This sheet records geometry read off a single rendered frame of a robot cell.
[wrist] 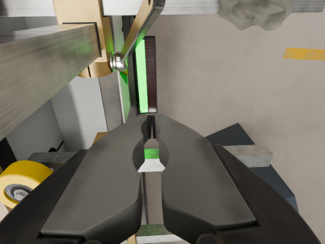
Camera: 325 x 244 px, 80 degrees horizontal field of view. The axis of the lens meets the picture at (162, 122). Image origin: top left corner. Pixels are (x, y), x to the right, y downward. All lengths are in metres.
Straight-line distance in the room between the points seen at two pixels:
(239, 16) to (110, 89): 0.30
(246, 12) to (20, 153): 0.47
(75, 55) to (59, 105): 0.43
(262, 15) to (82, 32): 0.20
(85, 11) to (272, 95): 1.28
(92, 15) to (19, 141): 0.33
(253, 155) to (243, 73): 0.93
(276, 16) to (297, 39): 1.10
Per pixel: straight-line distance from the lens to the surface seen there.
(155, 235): 0.55
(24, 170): 0.36
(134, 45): 0.17
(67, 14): 0.27
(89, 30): 0.23
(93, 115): 0.59
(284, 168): 1.86
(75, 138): 0.64
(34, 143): 0.54
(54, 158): 0.40
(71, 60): 0.17
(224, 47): 1.20
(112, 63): 0.28
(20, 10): 0.30
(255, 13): 0.28
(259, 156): 0.40
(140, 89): 0.44
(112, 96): 0.46
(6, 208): 0.43
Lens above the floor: 1.12
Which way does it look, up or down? 60 degrees down
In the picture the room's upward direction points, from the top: 174 degrees clockwise
